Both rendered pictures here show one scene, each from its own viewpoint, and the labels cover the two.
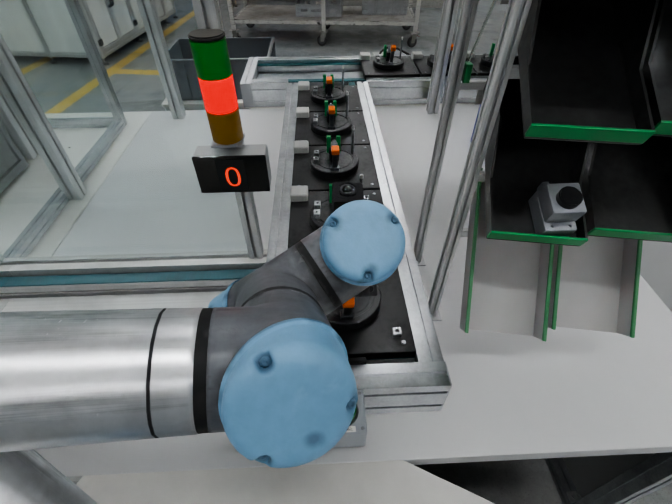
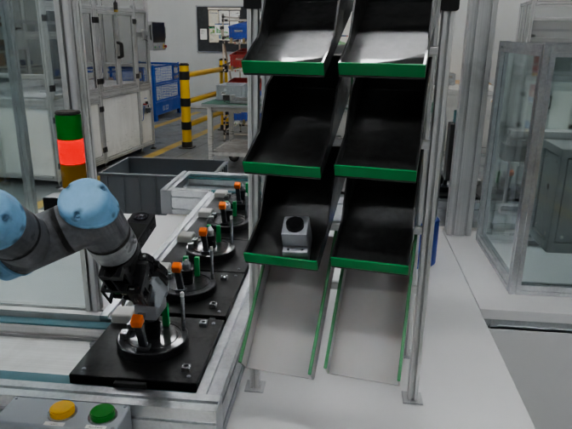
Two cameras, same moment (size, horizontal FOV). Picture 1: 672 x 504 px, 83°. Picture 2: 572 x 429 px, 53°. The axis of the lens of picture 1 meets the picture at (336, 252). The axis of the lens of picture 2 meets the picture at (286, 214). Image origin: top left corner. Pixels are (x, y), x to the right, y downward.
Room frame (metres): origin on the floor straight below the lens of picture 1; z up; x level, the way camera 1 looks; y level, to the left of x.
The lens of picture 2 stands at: (-0.49, -0.43, 1.57)
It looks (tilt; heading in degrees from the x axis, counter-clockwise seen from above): 18 degrees down; 8
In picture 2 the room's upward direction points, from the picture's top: 1 degrees clockwise
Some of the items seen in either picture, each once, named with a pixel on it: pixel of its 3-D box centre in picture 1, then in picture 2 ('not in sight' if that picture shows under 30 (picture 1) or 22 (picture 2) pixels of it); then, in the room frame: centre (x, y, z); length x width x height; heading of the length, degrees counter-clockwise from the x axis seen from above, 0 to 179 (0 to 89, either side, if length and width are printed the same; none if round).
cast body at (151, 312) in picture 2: not in sight; (151, 294); (0.48, -0.02, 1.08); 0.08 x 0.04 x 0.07; 2
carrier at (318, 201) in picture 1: (338, 204); (186, 273); (0.73, -0.01, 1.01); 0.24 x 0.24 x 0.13; 3
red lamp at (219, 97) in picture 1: (218, 92); (71, 151); (0.58, 0.18, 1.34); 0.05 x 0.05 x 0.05
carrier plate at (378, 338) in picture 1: (344, 303); (153, 348); (0.48, -0.02, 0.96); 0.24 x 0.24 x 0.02; 3
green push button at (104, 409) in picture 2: not in sight; (102, 414); (0.26, -0.01, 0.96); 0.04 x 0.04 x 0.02
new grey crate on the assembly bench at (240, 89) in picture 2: not in sight; (232, 91); (6.07, 1.18, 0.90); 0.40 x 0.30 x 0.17; 177
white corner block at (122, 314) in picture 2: not in sight; (124, 317); (0.57, 0.08, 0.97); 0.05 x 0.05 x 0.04; 3
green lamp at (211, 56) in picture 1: (211, 56); (69, 126); (0.58, 0.18, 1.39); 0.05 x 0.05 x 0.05
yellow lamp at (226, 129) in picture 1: (225, 123); (73, 174); (0.58, 0.18, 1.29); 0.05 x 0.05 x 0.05
